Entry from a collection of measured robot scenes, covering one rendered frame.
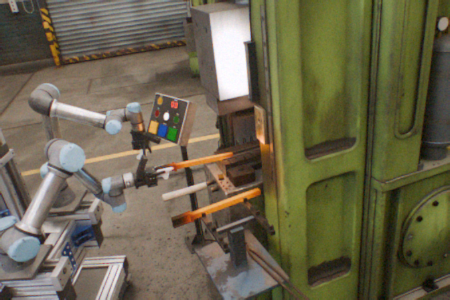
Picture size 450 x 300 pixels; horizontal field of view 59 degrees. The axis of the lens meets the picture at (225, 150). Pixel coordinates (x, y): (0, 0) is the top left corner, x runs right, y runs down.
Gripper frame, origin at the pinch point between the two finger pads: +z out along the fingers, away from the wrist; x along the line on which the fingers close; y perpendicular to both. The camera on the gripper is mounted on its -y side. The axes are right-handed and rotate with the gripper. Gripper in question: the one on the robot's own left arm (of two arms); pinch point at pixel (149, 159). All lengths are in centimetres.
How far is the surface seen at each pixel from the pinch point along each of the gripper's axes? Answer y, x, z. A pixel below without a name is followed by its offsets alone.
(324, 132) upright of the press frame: -96, 41, -28
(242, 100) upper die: -59, 19, -38
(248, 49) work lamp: -65, 38, -68
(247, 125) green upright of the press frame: -60, -10, -12
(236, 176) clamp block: -53, 34, -4
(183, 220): -30, 65, -2
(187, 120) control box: -22.9, -18.4, -15.0
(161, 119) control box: -3.9, -29.9, -12.8
